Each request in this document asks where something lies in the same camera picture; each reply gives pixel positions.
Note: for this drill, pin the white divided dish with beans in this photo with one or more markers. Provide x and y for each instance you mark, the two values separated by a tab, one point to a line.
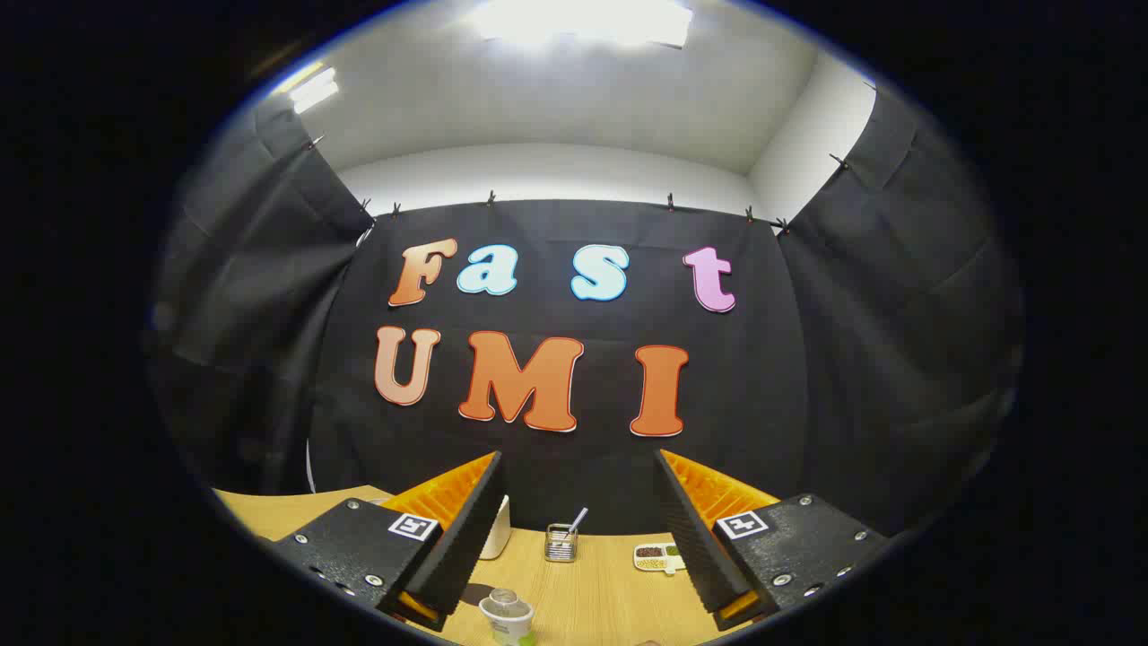
657	558

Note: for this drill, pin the white box appliance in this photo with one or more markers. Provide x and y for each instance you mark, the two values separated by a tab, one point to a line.
496	534

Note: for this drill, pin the small ceiling light panel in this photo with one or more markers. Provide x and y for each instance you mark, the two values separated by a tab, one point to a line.
314	90

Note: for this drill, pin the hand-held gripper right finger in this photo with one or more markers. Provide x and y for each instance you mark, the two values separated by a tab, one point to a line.
691	538

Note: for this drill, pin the wooden table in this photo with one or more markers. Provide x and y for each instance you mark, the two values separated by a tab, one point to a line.
601	601

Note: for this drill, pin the large ceiling light panel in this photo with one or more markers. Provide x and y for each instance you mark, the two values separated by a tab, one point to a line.
583	20

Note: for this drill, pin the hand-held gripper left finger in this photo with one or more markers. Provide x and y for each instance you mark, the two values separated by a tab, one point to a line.
466	529

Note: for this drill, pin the dark brown round coaster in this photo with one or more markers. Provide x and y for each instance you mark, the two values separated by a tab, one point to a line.
473	594

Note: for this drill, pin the clear juice bottle white label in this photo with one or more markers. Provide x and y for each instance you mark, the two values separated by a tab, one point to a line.
508	615

